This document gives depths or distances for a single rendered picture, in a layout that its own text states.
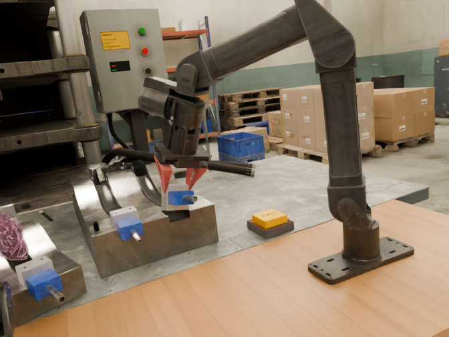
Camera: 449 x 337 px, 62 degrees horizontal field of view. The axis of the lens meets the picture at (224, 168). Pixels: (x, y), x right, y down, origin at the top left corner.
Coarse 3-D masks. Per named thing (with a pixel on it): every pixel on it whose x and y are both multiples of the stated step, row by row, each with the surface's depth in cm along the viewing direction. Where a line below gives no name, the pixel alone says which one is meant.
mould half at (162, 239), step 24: (120, 192) 97; (96, 216) 84; (144, 216) 79; (192, 216) 80; (96, 240) 72; (120, 240) 74; (144, 240) 76; (168, 240) 79; (192, 240) 81; (216, 240) 84; (96, 264) 77; (120, 264) 75; (144, 264) 77
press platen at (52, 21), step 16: (0, 0) 128; (16, 0) 130; (32, 0) 131; (48, 0) 134; (0, 16) 148; (16, 16) 151; (32, 16) 154; (48, 16) 158; (0, 32) 180; (16, 32) 185; (32, 32) 190
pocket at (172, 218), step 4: (164, 212) 82; (168, 212) 83; (172, 212) 83; (176, 212) 83; (180, 212) 84; (184, 212) 84; (188, 212) 81; (168, 216) 83; (172, 216) 83; (176, 216) 84; (180, 216) 84; (184, 216) 84; (188, 216) 82; (172, 220) 83; (176, 220) 79
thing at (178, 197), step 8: (168, 192) 78; (176, 192) 75; (184, 192) 76; (192, 192) 77; (168, 200) 78; (176, 200) 75; (184, 200) 75; (192, 200) 71; (168, 208) 79; (176, 208) 79; (184, 208) 80
